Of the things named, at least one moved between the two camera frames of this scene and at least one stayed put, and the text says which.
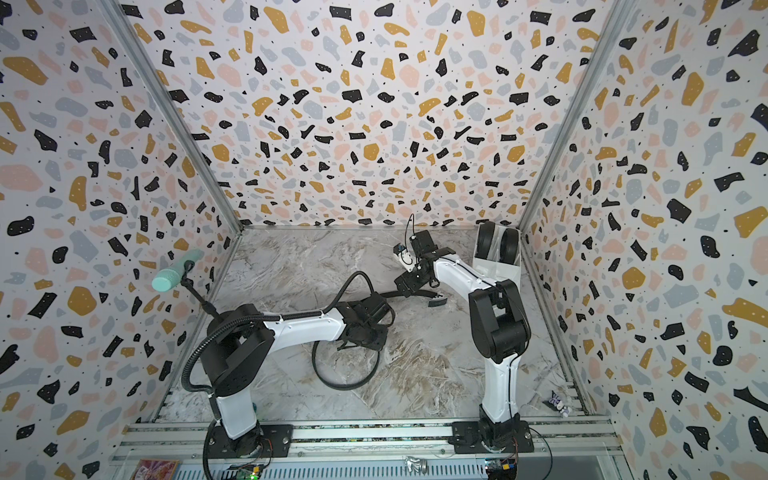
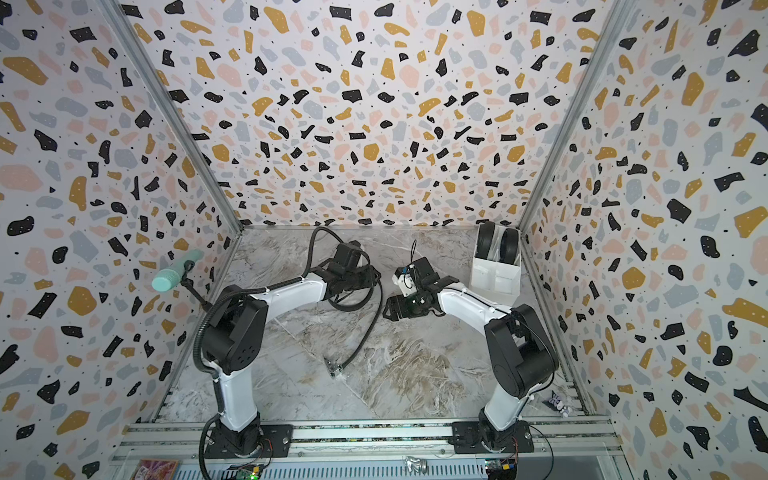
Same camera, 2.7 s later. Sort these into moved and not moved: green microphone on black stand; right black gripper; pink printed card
Moved: right black gripper
Not moved: pink printed card; green microphone on black stand
